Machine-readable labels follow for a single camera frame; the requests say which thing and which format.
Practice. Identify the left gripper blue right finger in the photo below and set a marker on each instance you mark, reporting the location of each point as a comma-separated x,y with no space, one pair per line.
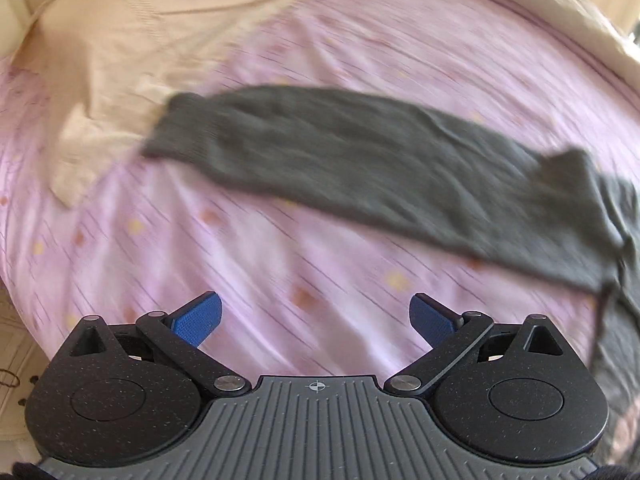
452,337

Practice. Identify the beige pillow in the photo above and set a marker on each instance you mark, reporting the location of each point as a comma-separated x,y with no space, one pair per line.
109,66

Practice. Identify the grey argyle knit sweater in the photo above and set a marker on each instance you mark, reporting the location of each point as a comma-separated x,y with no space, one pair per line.
433,177

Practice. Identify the pink patterned bed sheet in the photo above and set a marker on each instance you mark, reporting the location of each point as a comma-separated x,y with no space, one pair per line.
305,293

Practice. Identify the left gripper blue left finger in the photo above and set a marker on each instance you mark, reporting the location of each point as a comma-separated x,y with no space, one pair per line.
176,336

